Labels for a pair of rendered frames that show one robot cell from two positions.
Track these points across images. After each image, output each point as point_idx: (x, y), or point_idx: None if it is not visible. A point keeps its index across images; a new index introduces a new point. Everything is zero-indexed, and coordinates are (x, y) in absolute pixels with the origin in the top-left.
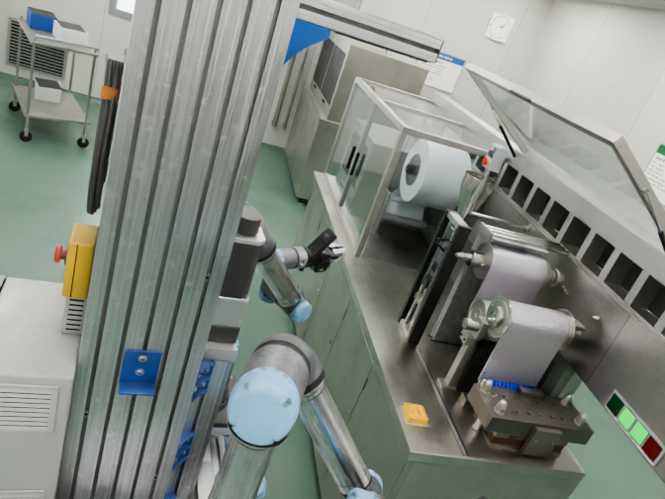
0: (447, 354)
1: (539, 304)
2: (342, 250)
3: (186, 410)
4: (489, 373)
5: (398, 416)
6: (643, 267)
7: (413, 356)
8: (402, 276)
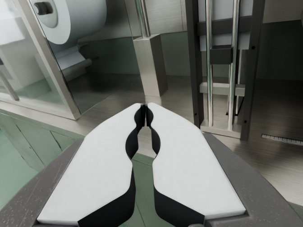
0: (265, 111)
1: (282, 1)
2: (183, 123)
3: None
4: None
5: None
6: None
7: (284, 148)
8: (125, 98)
